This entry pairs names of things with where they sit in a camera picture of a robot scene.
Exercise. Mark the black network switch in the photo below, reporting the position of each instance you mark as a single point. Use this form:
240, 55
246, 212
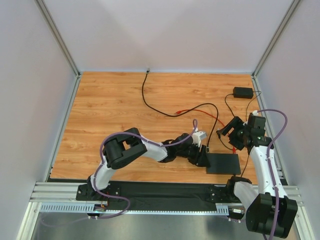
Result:
223, 164

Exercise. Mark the aluminium front rail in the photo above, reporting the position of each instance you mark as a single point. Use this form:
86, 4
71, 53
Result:
55, 191

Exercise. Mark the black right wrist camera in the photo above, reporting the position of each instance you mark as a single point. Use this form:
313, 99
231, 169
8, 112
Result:
256, 125

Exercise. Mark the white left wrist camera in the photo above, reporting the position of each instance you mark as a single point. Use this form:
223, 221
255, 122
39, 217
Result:
197, 137

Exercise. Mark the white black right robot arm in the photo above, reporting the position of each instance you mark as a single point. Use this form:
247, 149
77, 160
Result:
269, 211

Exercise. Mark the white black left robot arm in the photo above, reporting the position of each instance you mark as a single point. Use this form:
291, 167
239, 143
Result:
121, 149

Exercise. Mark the slotted grey cable duct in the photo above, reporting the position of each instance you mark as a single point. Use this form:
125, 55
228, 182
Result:
91, 208

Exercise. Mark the black power adapter brick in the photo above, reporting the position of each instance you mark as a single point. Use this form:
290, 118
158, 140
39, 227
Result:
243, 92

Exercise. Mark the black base mat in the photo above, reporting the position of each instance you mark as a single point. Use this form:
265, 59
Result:
163, 196

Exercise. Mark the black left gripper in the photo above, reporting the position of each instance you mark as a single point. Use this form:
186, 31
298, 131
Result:
200, 155

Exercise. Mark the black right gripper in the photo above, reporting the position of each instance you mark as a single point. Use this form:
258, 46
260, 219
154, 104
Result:
235, 129

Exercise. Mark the left aluminium frame post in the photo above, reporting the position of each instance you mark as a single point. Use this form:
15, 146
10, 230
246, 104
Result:
44, 10

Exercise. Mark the aluminium frame post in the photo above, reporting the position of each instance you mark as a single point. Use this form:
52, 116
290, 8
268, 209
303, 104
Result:
44, 10
276, 37

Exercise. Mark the right aluminium frame post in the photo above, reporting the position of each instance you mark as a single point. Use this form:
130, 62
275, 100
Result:
276, 37

